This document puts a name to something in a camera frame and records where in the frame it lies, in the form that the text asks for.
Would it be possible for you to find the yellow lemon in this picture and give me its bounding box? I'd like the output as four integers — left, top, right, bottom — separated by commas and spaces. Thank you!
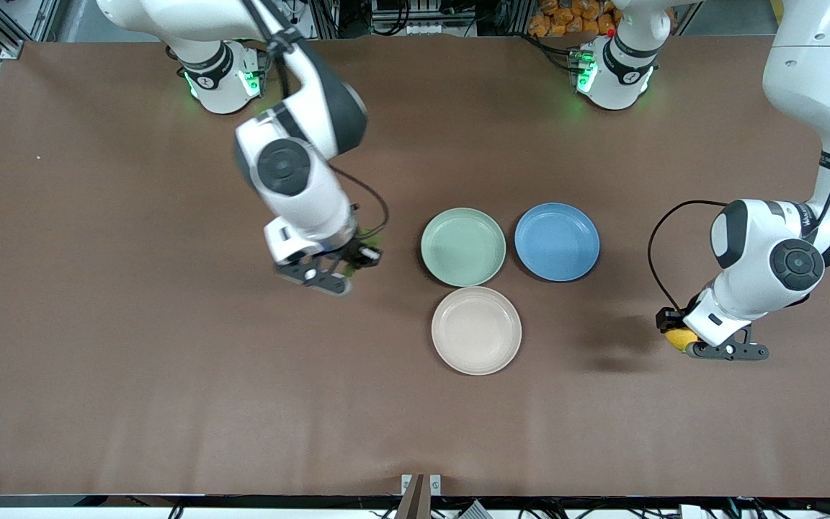
664, 328, 700, 355

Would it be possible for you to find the green lettuce leaf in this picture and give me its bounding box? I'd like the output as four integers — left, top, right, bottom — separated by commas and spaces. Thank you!
343, 226, 389, 279

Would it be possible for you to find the light green plate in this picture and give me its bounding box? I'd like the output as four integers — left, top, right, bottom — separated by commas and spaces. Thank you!
421, 208, 507, 288

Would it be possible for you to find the beige plate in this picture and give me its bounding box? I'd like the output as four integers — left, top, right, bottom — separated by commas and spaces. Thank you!
431, 286, 522, 376

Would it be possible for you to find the blue plate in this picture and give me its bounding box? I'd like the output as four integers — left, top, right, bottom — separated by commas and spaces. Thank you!
514, 203, 601, 283

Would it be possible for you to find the bag of oranges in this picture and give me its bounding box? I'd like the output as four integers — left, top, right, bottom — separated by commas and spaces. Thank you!
528, 0, 679, 38

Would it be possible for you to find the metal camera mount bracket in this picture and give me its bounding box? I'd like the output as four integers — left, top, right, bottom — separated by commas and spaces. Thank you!
395, 474, 442, 519

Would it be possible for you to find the black base cable bundle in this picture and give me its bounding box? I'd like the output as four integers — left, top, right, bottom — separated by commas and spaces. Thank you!
527, 32, 583, 73

